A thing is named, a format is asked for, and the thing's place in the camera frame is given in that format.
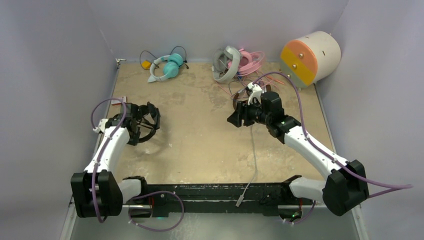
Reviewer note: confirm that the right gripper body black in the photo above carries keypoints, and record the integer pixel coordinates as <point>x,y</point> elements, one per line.
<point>253,113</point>

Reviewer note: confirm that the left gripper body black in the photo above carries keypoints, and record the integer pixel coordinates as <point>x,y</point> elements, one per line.
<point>134,138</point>

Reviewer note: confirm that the black headphones with cable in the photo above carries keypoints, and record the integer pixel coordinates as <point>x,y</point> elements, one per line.
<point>145,116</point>

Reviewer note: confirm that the teal white cat headphones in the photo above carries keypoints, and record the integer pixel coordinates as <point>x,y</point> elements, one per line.
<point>170,70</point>

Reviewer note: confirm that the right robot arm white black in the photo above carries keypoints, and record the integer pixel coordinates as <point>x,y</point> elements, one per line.
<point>343,186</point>

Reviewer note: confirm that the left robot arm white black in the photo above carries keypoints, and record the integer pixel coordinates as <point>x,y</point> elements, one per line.
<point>96,192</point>

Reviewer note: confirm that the brown headphones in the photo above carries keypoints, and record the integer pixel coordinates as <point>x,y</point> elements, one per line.
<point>235,100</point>

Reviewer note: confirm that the pink headphones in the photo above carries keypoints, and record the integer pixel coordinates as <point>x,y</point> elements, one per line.
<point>250,62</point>

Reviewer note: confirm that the grey white headphones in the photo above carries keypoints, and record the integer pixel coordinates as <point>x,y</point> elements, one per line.
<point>225,63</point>

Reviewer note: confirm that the small red white box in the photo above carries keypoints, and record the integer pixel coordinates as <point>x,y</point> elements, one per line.
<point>118,100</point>

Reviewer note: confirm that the yellow small object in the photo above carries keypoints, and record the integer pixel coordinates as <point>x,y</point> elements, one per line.
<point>146,64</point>

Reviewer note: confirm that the round drawer cabinet orange yellow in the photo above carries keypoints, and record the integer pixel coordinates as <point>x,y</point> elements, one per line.
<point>310,58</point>

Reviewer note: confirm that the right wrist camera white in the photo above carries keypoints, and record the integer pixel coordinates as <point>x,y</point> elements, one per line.
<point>255,92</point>

